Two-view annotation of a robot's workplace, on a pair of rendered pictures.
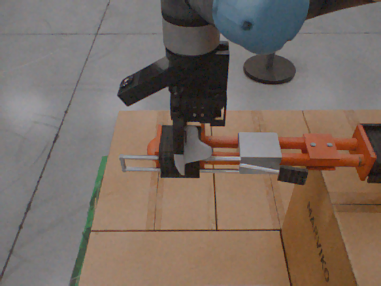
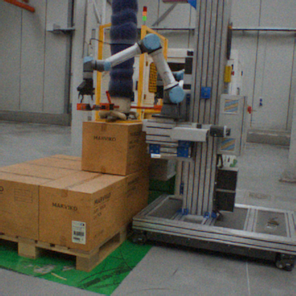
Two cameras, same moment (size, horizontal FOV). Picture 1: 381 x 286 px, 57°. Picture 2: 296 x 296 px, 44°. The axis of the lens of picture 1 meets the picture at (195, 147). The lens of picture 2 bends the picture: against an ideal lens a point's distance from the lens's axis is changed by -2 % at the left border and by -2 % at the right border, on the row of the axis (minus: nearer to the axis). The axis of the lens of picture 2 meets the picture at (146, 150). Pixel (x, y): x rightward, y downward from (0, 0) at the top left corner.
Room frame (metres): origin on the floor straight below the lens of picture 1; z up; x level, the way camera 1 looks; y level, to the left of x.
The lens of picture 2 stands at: (-0.85, 2.40, 1.16)
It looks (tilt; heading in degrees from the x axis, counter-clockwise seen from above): 8 degrees down; 289
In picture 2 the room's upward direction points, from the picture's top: 3 degrees clockwise
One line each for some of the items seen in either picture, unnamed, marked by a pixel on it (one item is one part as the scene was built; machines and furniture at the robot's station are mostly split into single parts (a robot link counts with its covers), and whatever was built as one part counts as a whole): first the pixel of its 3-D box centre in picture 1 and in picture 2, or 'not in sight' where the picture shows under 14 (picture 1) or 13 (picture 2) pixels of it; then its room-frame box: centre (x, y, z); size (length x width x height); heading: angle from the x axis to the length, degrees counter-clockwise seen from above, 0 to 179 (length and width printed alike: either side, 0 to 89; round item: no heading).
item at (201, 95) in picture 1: (196, 82); (88, 86); (0.43, 0.00, 1.22); 0.09 x 0.08 x 0.12; 88
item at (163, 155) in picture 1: (211, 170); (94, 107); (0.39, -0.03, 1.08); 0.31 x 0.03 x 0.05; 88
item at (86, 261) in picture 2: not in sight; (69, 223); (0.70, -0.27, 0.07); 1.20 x 1.00 x 0.14; 90
